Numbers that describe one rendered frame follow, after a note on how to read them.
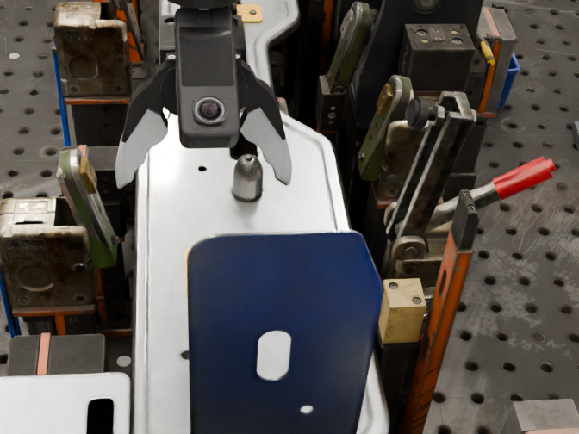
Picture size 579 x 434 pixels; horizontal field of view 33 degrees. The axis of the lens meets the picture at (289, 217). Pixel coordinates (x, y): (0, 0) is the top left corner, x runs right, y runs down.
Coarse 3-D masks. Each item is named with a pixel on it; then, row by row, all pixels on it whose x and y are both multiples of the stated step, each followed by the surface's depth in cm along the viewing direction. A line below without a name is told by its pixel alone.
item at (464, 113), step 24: (456, 96) 83; (408, 120) 83; (432, 120) 83; (456, 120) 81; (480, 120) 83; (432, 144) 87; (456, 144) 83; (432, 168) 85; (408, 192) 91; (432, 192) 87; (408, 216) 89
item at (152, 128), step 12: (144, 120) 81; (156, 120) 81; (144, 132) 82; (156, 132) 82; (120, 144) 83; (132, 144) 82; (144, 144) 82; (156, 144) 83; (120, 156) 83; (132, 156) 83; (144, 156) 83; (120, 168) 84; (132, 168) 84; (120, 180) 85; (132, 180) 85
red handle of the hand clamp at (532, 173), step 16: (544, 160) 88; (512, 176) 89; (528, 176) 88; (544, 176) 88; (480, 192) 90; (496, 192) 89; (512, 192) 89; (448, 208) 91; (400, 224) 93; (432, 224) 91
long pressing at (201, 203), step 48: (240, 0) 131; (288, 0) 131; (288, 144) 110; (144, 192) 104; (192, 192) 104; (288, 192) 105; (336, 192) 105; (144, 240) 99; (192, 240) 99; (144, 288) 94; (144, 336) 90; (288, 336) 91; (144, 384) 86; (144, 432) 83; (384, 432) 84
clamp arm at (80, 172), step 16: (64, 160) 89; (80, 160) 91; (64, 176) 89; (80, 176) 90; (64, 192) 90; (80, 192) 90; (96, 192) 95; (80, 208) 92; (96, 208) 94; (80, 224) 93; (96, 224) 94; (96, 240) 95; (112, 240) 97; (96, 256) 97; (112, 256) 97
